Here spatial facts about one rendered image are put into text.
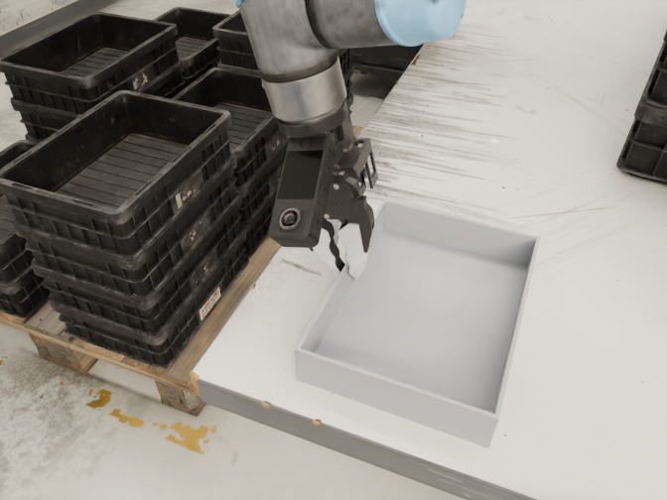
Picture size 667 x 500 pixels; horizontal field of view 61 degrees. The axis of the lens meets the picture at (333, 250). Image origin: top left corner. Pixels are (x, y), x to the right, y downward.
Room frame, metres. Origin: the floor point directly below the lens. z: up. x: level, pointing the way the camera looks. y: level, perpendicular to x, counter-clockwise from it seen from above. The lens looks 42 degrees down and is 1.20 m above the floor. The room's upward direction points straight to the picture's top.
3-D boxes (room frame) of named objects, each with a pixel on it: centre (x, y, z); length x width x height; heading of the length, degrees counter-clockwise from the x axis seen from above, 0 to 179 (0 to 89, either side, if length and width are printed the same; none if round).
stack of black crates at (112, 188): (1.01, 0.43, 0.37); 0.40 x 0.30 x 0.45; 158
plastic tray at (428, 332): (0.44, -0.11, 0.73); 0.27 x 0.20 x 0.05; 157
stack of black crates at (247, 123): (1.38, 0.29, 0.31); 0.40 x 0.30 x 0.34; 158
